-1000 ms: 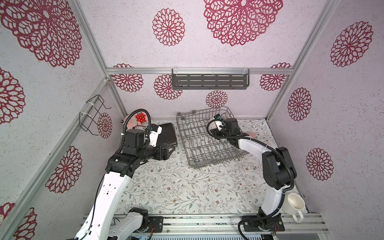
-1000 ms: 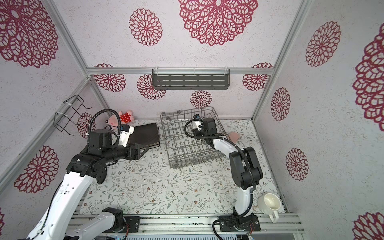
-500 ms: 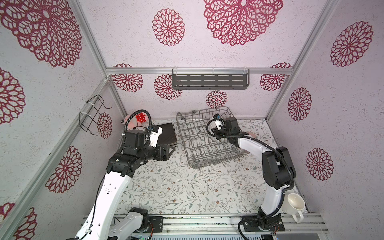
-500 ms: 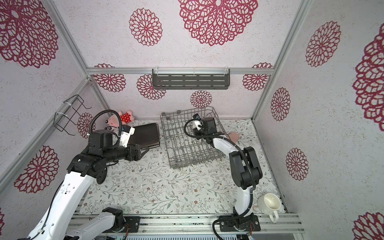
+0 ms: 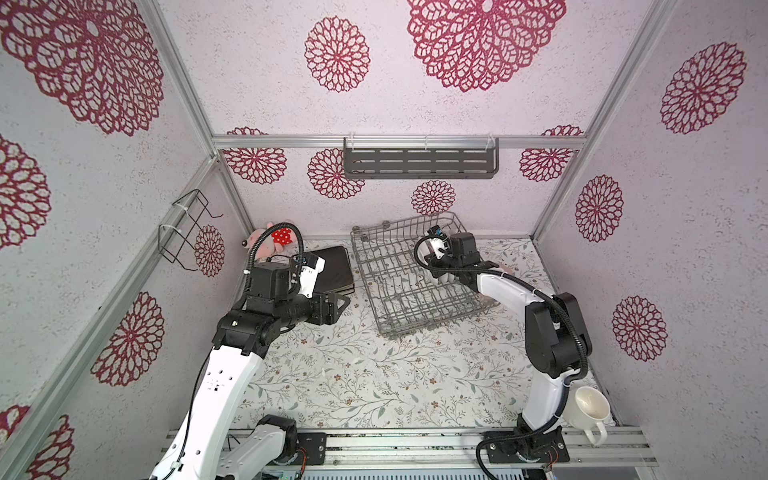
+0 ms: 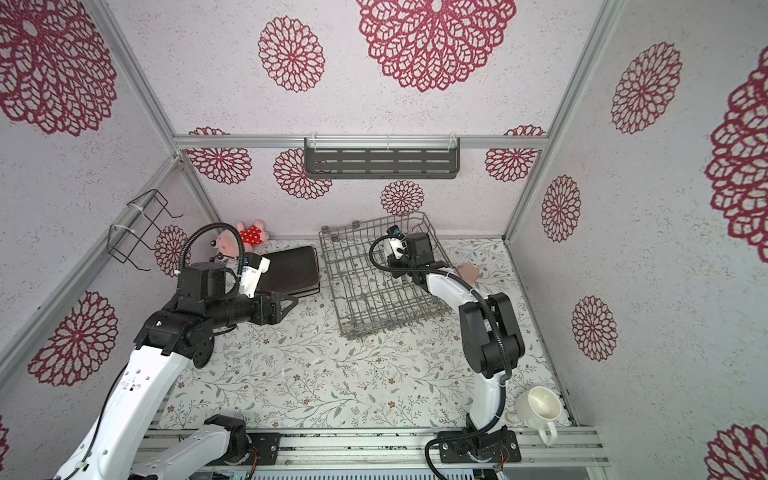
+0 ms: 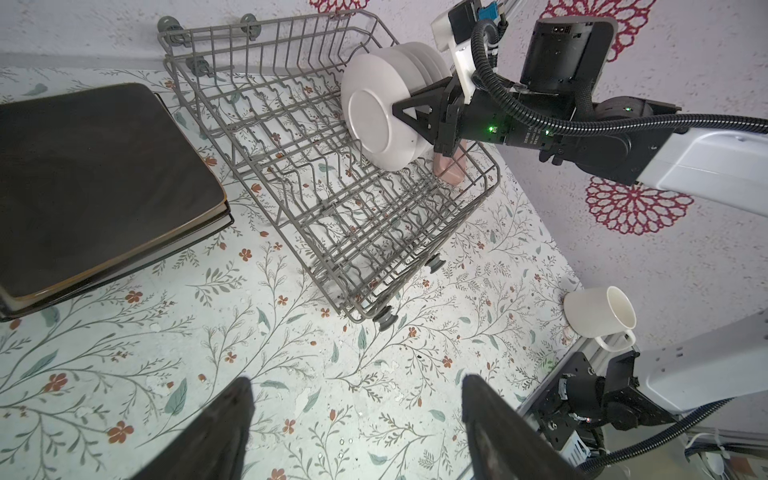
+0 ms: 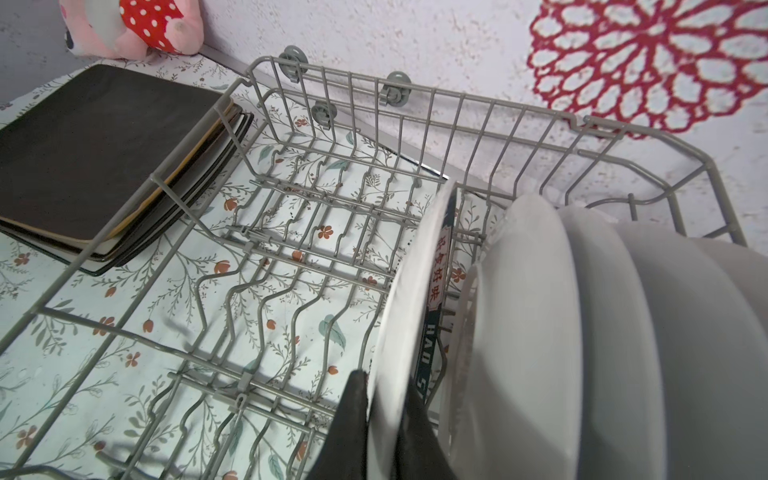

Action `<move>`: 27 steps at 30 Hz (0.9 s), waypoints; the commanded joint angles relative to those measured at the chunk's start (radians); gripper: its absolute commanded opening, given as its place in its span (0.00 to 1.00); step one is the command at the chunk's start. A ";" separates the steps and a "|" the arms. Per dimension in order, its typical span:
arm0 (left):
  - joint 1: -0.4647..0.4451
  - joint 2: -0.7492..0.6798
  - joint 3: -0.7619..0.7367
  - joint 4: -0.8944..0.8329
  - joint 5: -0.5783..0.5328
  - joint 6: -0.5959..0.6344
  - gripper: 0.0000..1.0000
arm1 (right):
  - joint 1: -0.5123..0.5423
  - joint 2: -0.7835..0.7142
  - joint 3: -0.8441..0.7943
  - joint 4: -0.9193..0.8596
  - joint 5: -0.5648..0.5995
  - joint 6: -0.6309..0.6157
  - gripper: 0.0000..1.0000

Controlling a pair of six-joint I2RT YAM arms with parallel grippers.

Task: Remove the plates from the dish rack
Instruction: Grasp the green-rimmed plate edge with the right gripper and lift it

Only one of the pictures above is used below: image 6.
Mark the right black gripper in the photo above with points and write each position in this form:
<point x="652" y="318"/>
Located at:
<point x="393" y="261"/>

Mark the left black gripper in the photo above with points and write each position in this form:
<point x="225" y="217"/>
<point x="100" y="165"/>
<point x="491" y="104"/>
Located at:
<point x="275" y="316"/>

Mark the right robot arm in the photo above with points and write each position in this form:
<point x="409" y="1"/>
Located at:
<point x="492" y="342"/>

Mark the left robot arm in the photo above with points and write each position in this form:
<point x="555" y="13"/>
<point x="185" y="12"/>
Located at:
<point x="180" y="334"/>

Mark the pink sponge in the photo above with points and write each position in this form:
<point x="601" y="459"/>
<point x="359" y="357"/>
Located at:
<point x="469" y="273"/>

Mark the pink pig plush toy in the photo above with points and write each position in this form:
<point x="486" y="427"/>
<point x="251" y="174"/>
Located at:
<point x="226" y="244"/>

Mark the white ceramic mug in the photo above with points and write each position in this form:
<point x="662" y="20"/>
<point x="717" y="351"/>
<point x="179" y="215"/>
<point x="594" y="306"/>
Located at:
<point x="539" y="408"/>

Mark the grey wire dish rack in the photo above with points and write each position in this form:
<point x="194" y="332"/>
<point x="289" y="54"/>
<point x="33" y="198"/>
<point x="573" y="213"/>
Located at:
<point x="366" y="299"/>

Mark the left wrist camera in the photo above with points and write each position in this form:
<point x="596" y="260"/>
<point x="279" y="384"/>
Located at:
<point x="254" y="267"/>

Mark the grey wall shelf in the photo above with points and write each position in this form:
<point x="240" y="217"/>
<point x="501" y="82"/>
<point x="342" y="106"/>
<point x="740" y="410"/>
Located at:
<point x="387" y="159"/>

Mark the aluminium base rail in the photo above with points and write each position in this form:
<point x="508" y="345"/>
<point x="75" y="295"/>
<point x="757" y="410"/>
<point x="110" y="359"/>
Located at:
<point x="518" y="449"/>

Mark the black wire wall basket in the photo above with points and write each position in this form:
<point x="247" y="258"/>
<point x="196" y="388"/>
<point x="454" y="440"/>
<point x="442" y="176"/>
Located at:
<point x="126" y="236"/>

